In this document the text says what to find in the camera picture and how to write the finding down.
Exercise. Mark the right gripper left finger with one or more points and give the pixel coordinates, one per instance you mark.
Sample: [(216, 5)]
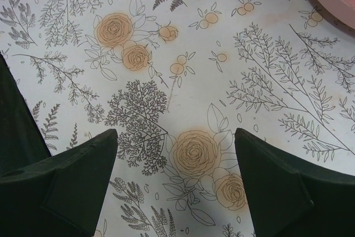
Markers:
[(62, 195)]

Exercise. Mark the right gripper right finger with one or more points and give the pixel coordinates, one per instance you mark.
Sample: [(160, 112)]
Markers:
[(289, 196)]

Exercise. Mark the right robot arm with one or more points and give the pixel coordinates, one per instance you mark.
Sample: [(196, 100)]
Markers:
[(21, 141)]

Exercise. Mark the floral table mat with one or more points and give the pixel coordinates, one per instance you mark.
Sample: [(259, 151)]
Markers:
[(175, 79)]

